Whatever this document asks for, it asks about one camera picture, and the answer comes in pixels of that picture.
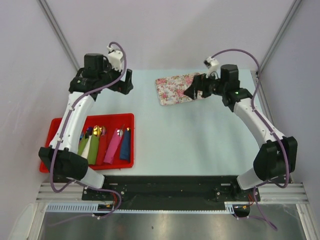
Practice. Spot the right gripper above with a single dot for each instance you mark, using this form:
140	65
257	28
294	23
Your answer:
199	83

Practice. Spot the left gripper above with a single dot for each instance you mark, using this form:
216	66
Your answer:
123	87

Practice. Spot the floral tray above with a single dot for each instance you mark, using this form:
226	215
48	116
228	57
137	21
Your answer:
170	90

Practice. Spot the pink paper napkin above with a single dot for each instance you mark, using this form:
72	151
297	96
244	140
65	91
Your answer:
113	146

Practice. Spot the silver knife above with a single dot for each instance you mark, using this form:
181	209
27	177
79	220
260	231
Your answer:
122	128

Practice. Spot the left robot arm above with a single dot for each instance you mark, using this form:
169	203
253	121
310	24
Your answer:
99	72

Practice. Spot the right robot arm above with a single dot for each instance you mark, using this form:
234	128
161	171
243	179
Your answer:
277	153

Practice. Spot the blue napkin roll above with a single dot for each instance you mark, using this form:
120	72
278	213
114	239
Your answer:
125	148

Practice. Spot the green napkin roll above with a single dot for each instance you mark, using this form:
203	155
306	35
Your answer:
93	149

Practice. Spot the white napkin roll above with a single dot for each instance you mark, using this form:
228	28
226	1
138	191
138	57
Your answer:
84	147

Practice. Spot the red plastic bin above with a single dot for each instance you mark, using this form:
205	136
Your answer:
112	122

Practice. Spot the iridescent spoon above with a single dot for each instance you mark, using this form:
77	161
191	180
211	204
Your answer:
103	131
96	131

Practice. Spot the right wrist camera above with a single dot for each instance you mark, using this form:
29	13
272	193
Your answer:
212	65

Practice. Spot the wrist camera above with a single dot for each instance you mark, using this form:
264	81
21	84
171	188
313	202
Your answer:
212	65
115	57

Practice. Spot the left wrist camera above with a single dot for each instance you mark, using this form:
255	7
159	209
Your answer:
115	57

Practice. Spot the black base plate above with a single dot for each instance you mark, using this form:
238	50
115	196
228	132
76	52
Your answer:
170	193

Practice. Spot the white cable duct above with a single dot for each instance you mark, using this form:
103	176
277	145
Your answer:
96	208

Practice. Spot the aluminium rail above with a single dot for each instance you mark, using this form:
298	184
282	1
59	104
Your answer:
269	194

